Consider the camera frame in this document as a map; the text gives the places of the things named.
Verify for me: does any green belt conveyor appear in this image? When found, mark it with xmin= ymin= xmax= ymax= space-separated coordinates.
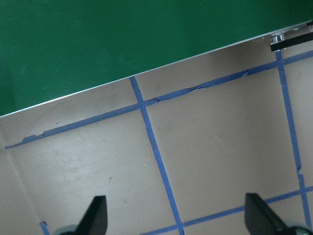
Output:
xmin=0 ymin=0 xmax=313 ymax=118

